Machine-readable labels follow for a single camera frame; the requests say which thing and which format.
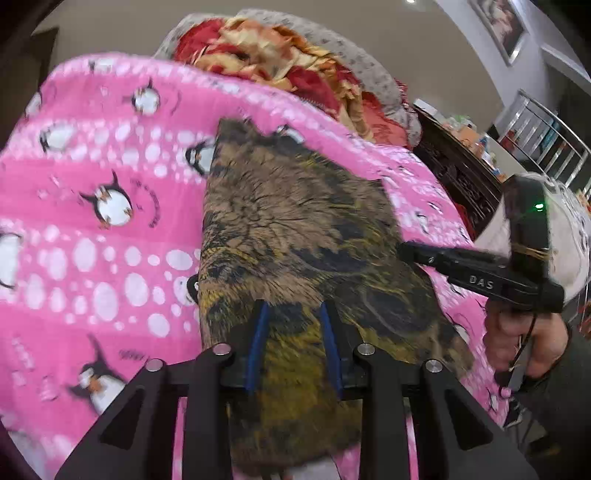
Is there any red orange floral quilt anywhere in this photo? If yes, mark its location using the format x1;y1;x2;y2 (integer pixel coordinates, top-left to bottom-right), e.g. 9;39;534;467
173;16;411;145

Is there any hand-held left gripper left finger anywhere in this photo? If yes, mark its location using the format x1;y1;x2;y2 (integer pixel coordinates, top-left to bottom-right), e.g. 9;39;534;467
54;300;271;480

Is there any pink penguin print blanket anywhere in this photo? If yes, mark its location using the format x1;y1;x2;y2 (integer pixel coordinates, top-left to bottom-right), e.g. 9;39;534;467
0;52;514;480

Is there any brown floral patterned garment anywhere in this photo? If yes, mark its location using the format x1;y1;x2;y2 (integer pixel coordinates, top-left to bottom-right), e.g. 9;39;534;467
196;117;476;477

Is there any person's right hand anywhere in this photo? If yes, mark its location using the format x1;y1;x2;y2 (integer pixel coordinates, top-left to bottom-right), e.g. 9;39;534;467
484;305;572;380

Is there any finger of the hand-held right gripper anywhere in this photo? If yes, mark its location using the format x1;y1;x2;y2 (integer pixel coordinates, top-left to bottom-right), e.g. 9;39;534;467
396;241;542;302

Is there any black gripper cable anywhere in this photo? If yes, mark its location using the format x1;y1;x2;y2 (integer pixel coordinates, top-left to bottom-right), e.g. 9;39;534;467
508;310;537;372

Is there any framed wall picture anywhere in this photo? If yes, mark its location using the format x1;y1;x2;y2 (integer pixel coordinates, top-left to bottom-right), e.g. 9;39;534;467
468;0;528;66

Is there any person's right forearm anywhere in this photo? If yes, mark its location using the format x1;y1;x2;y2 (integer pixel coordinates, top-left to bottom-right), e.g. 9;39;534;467
501;323;591;462

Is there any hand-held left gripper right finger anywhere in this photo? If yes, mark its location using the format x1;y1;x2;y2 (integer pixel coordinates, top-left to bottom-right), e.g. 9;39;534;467
320;301;539;480

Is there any metal railing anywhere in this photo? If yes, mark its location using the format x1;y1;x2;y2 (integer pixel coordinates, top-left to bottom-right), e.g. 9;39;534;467
495;89;591;195

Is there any dark wooden headboard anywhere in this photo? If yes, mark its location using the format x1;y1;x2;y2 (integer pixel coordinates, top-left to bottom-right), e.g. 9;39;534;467
410;102;505;234

